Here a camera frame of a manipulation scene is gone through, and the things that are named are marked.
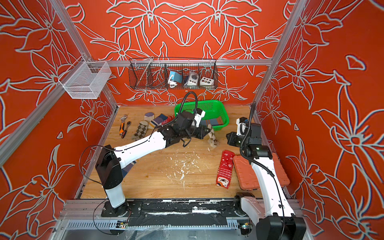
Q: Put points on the clear acrylic wall box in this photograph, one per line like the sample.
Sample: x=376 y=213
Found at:
x=85 y=82

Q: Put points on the green plastic basket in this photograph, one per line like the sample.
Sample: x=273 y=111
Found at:
x=213 y=109

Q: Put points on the brown argyle sock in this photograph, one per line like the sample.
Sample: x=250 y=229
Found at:
x=143 y=126
x=213 y=141

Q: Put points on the blue striped sock orange cuff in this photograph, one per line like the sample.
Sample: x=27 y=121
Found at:
x=213 y=122

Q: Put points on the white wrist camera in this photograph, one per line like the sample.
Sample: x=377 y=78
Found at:
x=198 y=117
x=241 y=126

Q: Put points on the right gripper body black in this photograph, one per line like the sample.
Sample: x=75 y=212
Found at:
x=240 y=142

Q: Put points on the cream striped sock purple toe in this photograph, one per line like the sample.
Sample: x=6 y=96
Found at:
x=127 y=168

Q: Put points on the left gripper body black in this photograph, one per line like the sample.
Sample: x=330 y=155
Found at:
x=194 y=132

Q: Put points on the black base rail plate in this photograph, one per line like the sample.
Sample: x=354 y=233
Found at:
x=176 y=212

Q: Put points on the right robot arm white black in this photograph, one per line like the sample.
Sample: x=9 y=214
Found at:
x=276 y=219

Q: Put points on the orange plastic tool case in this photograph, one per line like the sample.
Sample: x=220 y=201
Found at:
x=247 y=178

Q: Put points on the red black ratchet wrench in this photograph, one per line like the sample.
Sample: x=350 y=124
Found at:
x=123 y=134

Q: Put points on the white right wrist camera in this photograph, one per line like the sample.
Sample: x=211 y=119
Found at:
x=241 y=126

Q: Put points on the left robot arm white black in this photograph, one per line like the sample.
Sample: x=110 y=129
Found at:
x=111 y=161

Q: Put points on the red christmas sock near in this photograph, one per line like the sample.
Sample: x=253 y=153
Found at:
x=225 y=170

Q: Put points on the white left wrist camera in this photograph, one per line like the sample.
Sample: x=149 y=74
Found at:
x=198 y=117

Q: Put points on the white box with dots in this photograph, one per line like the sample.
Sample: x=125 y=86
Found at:
x=206 y=82

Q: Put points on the red snowflake sock far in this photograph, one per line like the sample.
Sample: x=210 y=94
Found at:
x=168 y=120

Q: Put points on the orange handled adjustable wrench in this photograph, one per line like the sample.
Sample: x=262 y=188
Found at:
x=122 y=125

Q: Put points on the teal box in basket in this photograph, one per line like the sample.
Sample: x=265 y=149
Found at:
x=175 y=77

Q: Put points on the black wire wall basket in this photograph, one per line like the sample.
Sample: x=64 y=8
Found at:
x=153 y=73

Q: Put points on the white device with dial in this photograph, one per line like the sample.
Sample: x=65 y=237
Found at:
x=192 y=80

